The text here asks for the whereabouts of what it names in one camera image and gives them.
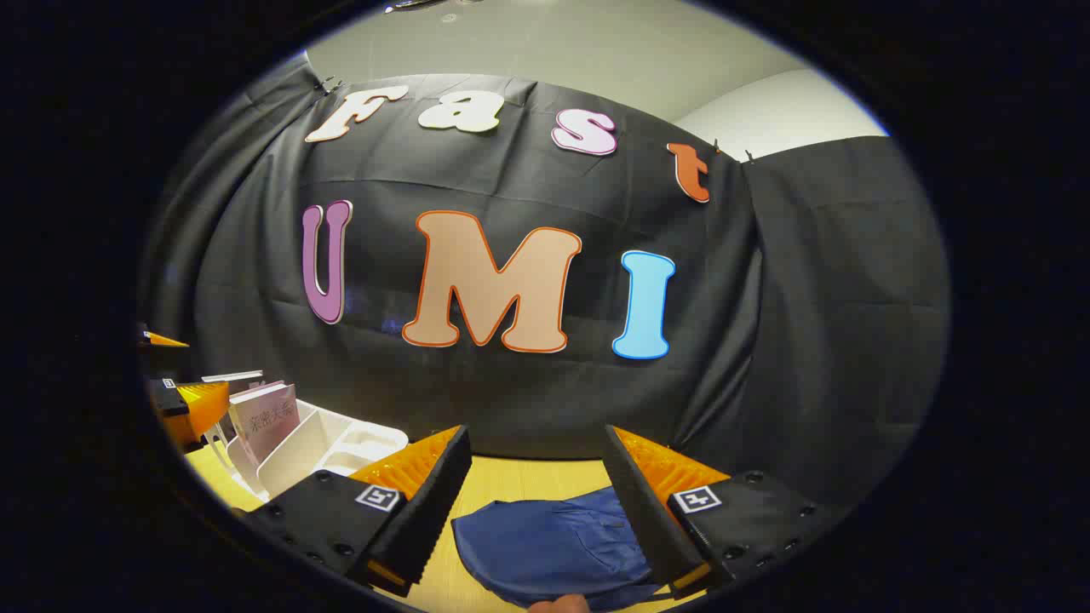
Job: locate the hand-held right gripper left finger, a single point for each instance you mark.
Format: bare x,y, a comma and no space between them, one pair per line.
426,511

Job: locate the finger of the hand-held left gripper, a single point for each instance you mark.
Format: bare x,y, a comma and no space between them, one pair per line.
157,340
200,404

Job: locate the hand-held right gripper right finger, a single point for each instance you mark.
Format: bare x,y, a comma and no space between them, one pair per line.
656,519

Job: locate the dark cover book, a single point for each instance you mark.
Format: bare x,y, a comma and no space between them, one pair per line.
230,376

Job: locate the pink cover book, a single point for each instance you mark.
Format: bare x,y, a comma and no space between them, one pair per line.
268,421

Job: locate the blue schoolbag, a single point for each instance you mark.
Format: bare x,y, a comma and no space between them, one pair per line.
545,545

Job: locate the white bookshelf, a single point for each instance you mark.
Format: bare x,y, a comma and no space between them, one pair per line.
341,434

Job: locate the black backdrop cloth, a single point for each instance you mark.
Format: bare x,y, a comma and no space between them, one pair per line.
766,340

